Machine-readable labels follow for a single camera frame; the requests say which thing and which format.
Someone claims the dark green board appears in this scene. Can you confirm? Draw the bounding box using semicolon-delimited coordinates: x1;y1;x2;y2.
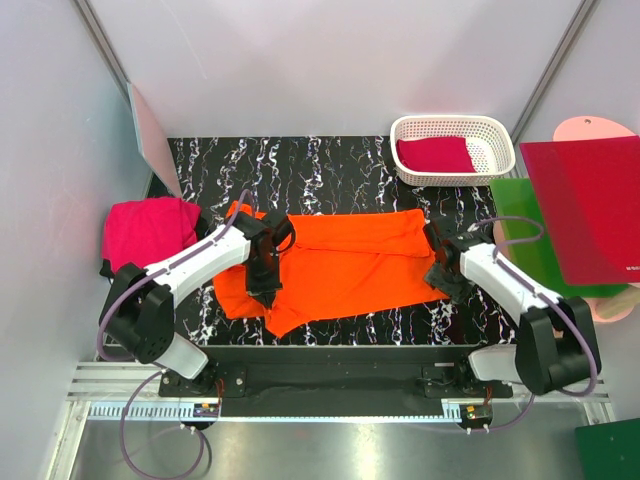
575;418;640;480

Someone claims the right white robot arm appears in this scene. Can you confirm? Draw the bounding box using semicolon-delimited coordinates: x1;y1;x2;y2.
424;217;602;397

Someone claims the red plastic board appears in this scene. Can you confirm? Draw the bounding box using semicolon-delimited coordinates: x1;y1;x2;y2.
520;135;639;285

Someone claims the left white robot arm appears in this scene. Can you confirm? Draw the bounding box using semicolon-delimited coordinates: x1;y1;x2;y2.
98;211;295;396

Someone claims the dark red t shirt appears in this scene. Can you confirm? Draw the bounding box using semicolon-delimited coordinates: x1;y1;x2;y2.
396;136;476;173

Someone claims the white plastic basket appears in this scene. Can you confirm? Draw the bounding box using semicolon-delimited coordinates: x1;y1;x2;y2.
390;115;516;187

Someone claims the purple cable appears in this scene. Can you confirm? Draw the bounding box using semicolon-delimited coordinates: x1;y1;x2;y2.
95;188;259;477
469;215;601;432

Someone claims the orange t shirt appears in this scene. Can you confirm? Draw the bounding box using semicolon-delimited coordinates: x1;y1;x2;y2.
213;209;446;338

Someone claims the green plastic board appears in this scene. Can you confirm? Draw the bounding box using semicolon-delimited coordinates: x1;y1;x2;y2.
488;177;632;300

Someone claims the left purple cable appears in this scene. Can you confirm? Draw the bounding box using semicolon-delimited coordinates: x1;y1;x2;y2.
95;188;259;477

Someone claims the pink wooden stand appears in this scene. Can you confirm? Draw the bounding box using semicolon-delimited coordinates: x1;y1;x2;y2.
490;116;639;323

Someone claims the folded pink t shirt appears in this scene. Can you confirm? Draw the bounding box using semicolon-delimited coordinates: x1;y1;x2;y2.
100;197;201;278

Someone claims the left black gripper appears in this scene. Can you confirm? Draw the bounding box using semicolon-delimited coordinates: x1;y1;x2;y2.
246;252;283;309

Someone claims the folded black t shirt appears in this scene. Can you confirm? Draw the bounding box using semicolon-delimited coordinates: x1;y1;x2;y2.
100;213;209;280

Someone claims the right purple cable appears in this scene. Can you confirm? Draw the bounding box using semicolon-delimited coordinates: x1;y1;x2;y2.
469;215;601;432

